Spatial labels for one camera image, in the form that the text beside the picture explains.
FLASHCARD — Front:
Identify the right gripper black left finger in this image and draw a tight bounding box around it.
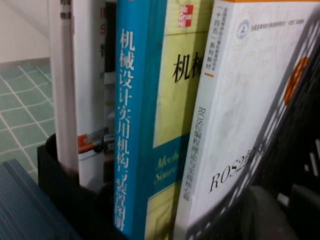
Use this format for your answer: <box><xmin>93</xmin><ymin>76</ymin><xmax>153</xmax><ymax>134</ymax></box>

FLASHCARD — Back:
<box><xmin>239</xmin><ymin>186</ymin><xmax>301</xmax><ymax>240</ymax></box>

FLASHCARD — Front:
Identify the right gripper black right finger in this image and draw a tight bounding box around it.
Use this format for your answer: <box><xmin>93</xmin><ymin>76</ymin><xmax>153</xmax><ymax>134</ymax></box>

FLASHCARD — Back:
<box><xmin>287</xmin><ymin>184</ymin><xmax>320</xmax><ymax>240</ymax></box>

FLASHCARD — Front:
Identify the white orange ROS2 book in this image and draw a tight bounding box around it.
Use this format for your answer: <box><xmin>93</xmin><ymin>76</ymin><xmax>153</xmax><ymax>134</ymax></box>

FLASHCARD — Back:
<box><xmin>173</xmin><ymin>0</ymin><xmax>320</xmax><ymax>240</ymax></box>

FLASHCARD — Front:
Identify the blue spine yellow cover book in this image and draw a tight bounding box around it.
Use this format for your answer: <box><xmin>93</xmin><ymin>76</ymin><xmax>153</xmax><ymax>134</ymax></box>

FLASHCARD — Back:
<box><xmin>112</xmin><ymin>0</ymin><xmax>217</xmax><ymax>240</ymax></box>

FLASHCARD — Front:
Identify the black plastic book holder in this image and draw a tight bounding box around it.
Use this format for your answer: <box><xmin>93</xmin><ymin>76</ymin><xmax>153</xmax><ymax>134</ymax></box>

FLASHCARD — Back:
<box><xmin>37</xmin><ymin>14</ymin><xmax>320</xmax><ymax>240</ymax></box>

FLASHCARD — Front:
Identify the white spine book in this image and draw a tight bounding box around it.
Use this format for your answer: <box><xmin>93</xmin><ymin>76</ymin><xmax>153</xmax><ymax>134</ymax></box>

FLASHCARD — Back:
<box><xmin>48</xmin><ymin>0</ymin><xmax>80</xmax><ymax>173</ymax></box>

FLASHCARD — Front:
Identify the dark blue robot cover book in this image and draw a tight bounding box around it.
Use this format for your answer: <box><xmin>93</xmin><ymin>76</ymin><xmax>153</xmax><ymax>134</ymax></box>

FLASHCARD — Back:
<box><xmin>0</xmin><ymin>159</ymin><xmax>82</xmax><ymax>240</ymax></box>

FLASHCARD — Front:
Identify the stack of leaning magazines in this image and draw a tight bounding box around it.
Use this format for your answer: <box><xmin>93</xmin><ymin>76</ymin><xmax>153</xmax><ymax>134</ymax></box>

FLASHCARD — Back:
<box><xmin>71</xmin><ymin>0</ymin><xmax>110</xmax><ymax>193</ymax></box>

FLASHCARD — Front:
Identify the green white checkered tablecloth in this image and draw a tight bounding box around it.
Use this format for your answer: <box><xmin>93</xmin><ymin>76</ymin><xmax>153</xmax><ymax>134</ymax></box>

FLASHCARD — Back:
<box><xmin>0</xmin><ymin>63</ymin><xmax>56</xmax><ymax>186</ymax></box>

